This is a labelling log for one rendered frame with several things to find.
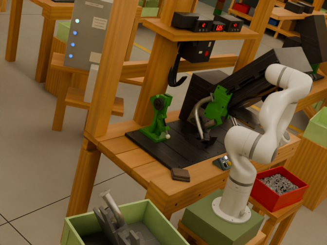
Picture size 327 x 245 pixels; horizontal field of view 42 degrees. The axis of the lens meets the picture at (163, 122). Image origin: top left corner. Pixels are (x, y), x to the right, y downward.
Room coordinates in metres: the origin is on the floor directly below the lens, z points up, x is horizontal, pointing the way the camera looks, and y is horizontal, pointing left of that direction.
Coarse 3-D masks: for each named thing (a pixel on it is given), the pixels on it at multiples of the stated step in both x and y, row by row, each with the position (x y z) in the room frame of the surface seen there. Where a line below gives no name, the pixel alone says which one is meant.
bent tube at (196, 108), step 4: (212, 96) 2.45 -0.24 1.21; (200, 100) 2.48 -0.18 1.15; (204, 100) 2.46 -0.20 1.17; (208, 100) 2.46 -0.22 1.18; (212, 100) 2.43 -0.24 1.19; (196, 104) 2.48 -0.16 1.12; (200, 104) 2.47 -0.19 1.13; (196, 108) 2.47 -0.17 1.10; (196, 112) 2.46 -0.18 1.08; (196, 116) 2.44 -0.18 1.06; (196, 120) 2.43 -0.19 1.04; (196, 124) 2.42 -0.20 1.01; (200, 124) 2.42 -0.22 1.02; (200, 128) 2.40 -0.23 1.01; (200, 132) 2.38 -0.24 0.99; (200, 136) 2.37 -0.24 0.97
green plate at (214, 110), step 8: (216, 88) 2.50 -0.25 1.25; (224, 88) 2.48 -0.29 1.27; (216, 96) 2.48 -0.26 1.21; (224, 96) 2.45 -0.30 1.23; (208, 104) 2.48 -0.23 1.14; (216, 104) 2.45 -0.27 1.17; (224, 104) 2.43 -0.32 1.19; (208, 112) 2.45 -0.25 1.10; (216, 112) 2.43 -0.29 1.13; (224, 112) 2.46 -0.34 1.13
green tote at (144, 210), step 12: (132, 204) 1.54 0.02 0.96; (144, 204) 1.59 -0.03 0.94; (72, 216) 1.35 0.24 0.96; (84, 216) 1.38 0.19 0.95; (132, 216) 1.55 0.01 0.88; (144, 216) 1.59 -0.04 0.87; (156, 216) 1.54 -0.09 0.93; (72, 228) 1.28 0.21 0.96; (84, 228) 1.39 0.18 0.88; (96, 228) 1.43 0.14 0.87; (156, 228) 1.52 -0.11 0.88; (168, 228) 1.48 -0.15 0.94; (72, 240) 1.27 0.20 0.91; (168, 240) 1.46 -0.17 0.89; (180, 240) 1.42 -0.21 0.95
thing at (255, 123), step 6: (240, 108) 2.60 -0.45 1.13; (234, 114) 2.50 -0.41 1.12; (240, 114) 2.51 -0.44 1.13; (246, 114) 2.54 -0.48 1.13; (252, 114) 2.57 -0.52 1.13; (240, 120) 2.47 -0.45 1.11; (246, 120) 2.44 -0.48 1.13; (252, 120) 2.47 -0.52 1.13; (258, 120) 2.50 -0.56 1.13; (252, 126) 2.41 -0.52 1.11
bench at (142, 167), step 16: (176, 112) 2.81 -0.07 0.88; (112, 128) 2.30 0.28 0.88; (128, 128) 2.36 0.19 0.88; (96, 144) 2.11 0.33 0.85; (112, 144) 2.12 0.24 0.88; (128, 144) 2.17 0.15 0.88; (80, 160) 2.17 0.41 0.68; (96, 160) 2.18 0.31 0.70; (112, 160) 2.13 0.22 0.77; (128, 160) 2.00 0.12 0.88; (144, 160) 2.05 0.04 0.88; (288, 160) 2.94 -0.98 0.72; (80, 176) 2.15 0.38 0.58; (144, 176) 1.90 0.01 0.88; (160, 176) 1.94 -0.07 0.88; (80, 192) 2.13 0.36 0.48; (80, 208) 2.15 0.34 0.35; (64, 224) 2.18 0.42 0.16
